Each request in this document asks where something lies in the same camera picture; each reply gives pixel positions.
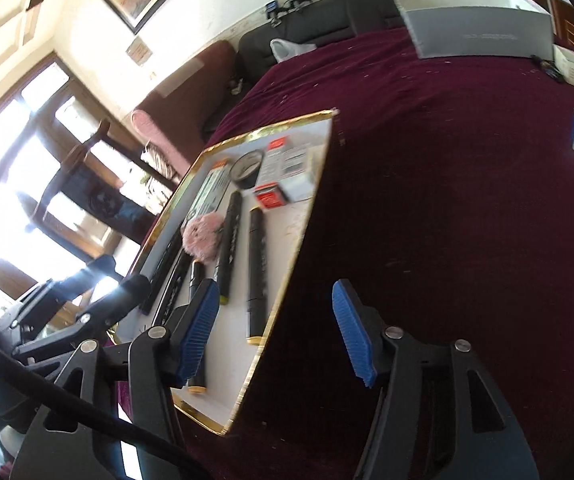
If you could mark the small black lighter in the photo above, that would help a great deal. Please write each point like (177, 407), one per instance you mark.
(547, 64)

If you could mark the maroon blanket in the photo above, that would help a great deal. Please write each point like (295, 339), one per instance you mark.
(442, 200)

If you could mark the small wall notice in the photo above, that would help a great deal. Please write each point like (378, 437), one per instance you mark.
(139, 52)

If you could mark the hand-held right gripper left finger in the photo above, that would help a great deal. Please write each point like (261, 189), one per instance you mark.
(199, 330)

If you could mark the pink fluffy pompom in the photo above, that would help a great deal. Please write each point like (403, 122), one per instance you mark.
(203, 235)

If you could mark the black padded headboard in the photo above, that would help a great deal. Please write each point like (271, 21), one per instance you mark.
(317, 22)

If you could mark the wooden chair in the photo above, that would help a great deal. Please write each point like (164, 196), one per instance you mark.
(79, 160)

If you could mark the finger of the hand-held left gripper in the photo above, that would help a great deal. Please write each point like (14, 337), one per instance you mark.
(49, 342)
(117, 296)

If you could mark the grey shoe box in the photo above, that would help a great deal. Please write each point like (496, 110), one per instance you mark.
(482, 25)

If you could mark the brown cushion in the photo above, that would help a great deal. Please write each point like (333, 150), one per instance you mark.
(187, 90)

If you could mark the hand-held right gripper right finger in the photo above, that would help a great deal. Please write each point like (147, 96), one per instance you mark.
(354, 335)

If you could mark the grey marker with olive caps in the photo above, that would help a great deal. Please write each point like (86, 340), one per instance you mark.
(229, 245)

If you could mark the small red box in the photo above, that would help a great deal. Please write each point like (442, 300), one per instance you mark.
(270, 199)

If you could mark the black power adapters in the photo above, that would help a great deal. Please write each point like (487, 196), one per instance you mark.
(287, 2)

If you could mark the black tape roll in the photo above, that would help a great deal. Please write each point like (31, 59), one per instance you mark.
(247, 167)

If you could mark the black marker with orange cap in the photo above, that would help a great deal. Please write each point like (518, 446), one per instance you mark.
(197, 272)

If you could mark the gold rimmed white tray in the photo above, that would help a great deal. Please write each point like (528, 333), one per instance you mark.
(292, 240)

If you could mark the black marker with yellow caps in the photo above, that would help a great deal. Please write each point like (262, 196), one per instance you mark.
(256, 270)

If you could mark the red and white carton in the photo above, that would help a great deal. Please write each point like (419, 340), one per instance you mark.
(289, 167)

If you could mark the white plastic bag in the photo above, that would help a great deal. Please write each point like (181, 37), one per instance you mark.
(287, 48)

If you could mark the green white tube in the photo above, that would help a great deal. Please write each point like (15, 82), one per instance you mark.
(211, 192)

